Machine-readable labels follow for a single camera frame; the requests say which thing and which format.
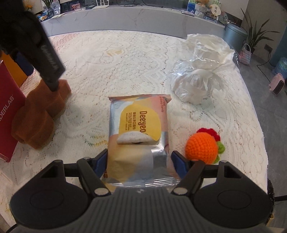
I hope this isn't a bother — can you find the pink woven basket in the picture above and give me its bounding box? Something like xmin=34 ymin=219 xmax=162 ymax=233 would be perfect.
xmin=239 ymin=44 xmax=252 ymax=65

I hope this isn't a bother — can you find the teddy bear on console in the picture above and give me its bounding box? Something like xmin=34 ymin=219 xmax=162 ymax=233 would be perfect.
xmin=195 ymin=0 xmax=209 ymax=12

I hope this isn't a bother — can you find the tall potted floor plant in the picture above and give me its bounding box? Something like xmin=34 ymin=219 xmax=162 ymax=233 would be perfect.
xmin=241 ymin=9 xmax=279 ymax=53

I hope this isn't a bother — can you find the red capsule dispenser box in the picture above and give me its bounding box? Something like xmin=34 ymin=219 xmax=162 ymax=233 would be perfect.
xmin=0 ymin=61 xmax=26 ymax=162

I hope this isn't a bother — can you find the white wifi router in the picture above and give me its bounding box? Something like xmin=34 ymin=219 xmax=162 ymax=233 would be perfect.
xmin=92 ymin=0 xmax=109 ymax=9

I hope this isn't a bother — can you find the blue water jug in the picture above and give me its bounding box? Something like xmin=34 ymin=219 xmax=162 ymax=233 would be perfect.
xmin=272 ymin=57 xmax=287 ymax=80

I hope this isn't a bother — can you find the marble TV console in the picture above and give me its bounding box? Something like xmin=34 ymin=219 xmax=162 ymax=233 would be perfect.
xmin=42 ymin=5 xmax=225 ymax=38

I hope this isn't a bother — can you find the Deeyeo wet wipes pack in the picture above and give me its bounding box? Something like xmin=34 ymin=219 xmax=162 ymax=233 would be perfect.
xmin=104 ymin=94 xmax=178 ymax=191

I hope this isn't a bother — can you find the brown shaped sponge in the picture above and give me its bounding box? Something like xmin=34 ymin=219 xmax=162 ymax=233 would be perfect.
xmin=11 ymin=80 xmax=72 ymax=149

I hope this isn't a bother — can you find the clear gift bag with ribbon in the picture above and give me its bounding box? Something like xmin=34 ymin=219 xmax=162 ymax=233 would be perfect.
xmin=169 ymin=34 xmax=238 ymax=105

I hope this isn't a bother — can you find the orange crochet fruit toy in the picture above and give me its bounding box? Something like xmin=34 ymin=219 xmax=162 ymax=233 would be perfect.
xmin=185 ymin=128 xmax=225 ymax=165

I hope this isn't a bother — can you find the green plant in glass vase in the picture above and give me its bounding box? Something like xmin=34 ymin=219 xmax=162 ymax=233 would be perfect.
xmin=42 ymin=0 xmax=60 ymax=16

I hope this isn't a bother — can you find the grey pedal trash bin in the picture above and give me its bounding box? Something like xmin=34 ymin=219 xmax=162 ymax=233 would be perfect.
xmin=223 ymin=23 xmax=248 ymax=53

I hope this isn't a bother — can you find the orange cardboard storage box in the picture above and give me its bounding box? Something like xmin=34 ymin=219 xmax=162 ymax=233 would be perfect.
xmin=1 ymin=52 xmax=28 ymax=87

